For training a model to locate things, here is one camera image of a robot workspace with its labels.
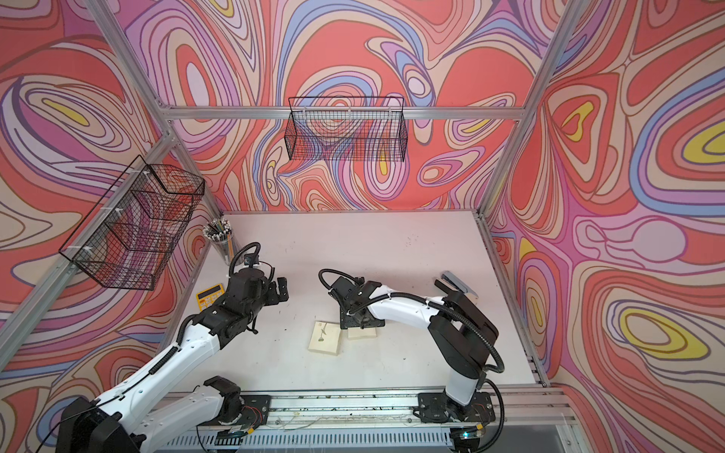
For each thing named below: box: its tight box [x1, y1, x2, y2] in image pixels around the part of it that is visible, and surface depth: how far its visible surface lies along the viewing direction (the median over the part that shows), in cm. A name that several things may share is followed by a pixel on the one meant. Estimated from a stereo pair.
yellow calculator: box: [196, 283, 226, 312], surface depth 95 cm
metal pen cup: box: [202, 218, 237, 266], surface depth 95 cm
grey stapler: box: [436, 270, 479, 305], surface depth 97 cm
